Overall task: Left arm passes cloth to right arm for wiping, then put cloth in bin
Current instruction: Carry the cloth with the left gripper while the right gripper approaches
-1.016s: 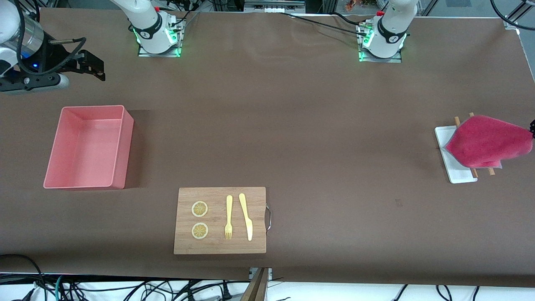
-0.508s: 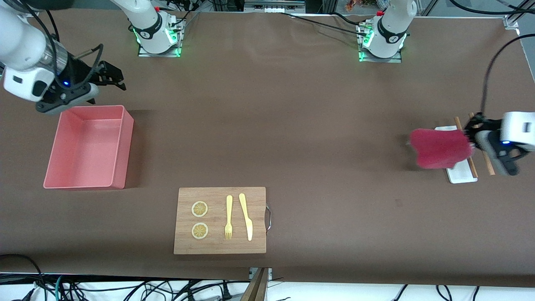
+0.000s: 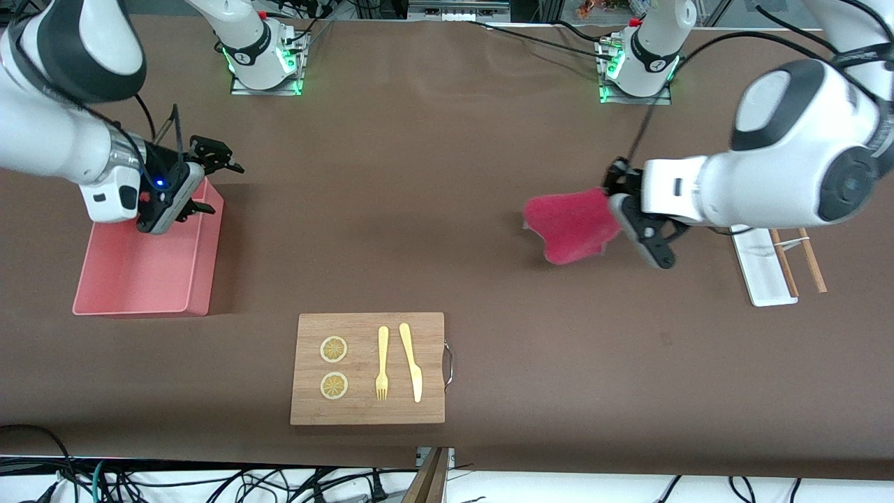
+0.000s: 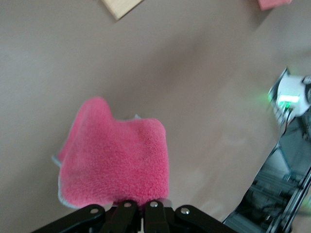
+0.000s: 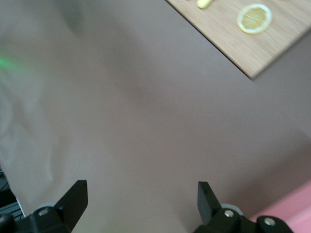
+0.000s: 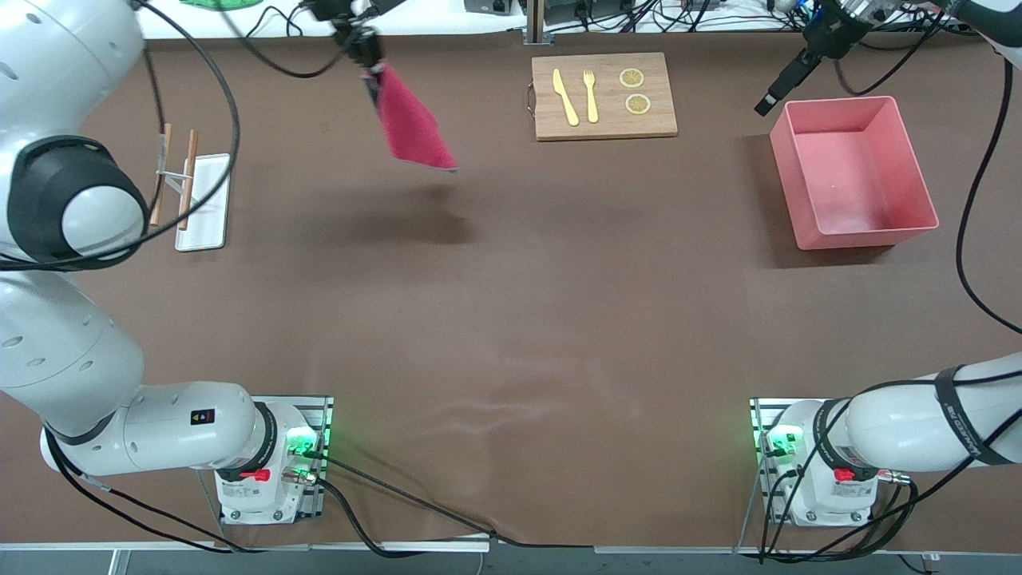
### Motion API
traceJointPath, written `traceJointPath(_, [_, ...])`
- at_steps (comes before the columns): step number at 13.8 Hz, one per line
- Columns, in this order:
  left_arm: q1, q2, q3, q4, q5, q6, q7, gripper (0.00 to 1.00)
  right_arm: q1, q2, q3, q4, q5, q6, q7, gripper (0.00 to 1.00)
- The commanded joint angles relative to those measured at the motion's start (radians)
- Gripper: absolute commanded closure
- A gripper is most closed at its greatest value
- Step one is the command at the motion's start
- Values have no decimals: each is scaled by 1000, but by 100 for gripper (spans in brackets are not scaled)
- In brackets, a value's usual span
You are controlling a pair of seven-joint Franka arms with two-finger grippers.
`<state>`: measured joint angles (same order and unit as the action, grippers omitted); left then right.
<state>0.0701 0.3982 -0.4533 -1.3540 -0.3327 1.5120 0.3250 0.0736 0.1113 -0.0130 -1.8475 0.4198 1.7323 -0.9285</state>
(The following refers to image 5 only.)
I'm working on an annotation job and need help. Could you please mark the lemon slice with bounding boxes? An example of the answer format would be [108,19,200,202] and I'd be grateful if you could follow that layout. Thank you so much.
[237,3,272,34]

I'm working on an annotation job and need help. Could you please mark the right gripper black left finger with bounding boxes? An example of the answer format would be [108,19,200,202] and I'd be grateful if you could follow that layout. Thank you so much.
[24,180,88,233]

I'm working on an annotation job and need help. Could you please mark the brown table cover sheet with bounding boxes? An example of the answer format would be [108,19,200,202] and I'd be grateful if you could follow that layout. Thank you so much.
[0,0,311,233]

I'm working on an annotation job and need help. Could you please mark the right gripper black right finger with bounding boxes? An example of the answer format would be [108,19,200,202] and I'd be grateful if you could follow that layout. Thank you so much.
[198,181,251,233]

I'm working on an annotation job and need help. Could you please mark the yellow plastic fork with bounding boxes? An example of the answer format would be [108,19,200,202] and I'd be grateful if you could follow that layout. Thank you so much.
[196,0,213,9]

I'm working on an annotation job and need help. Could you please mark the wooden cutting board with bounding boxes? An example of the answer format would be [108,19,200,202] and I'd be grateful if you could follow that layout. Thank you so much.
[166,0,311,80]

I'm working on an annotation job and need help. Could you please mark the pink plastic bin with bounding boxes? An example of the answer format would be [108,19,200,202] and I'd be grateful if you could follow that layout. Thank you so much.
[250,181,311,233]

